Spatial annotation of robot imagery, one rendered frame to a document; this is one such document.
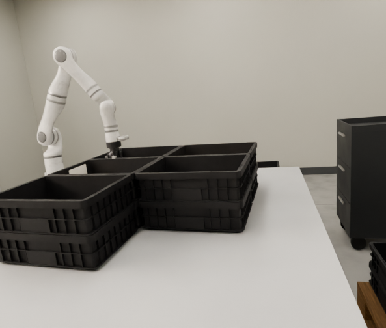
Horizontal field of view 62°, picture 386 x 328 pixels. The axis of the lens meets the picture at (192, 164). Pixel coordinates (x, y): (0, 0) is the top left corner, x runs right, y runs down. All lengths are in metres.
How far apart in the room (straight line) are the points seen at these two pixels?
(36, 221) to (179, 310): 0.53
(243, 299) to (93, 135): 4.43
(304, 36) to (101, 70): 2.77
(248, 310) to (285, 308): 0.08
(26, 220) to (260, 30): 3.78
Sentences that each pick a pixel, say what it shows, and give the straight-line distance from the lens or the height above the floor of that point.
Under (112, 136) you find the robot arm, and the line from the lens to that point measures 1.66.
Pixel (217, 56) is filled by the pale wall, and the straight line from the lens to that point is 4.42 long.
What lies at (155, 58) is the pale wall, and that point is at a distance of 4.61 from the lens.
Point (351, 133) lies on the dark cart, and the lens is 2.33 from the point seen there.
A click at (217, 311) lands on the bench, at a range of 0.82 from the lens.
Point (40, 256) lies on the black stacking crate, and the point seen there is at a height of 0.74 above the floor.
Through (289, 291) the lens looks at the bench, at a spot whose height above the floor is 0.70.
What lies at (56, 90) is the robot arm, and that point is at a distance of 1.75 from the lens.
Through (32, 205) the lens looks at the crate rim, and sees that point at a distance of 1.08.
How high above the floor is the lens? 1.20
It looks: 12 degrees down
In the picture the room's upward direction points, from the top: 6 degrees counter-clockwise
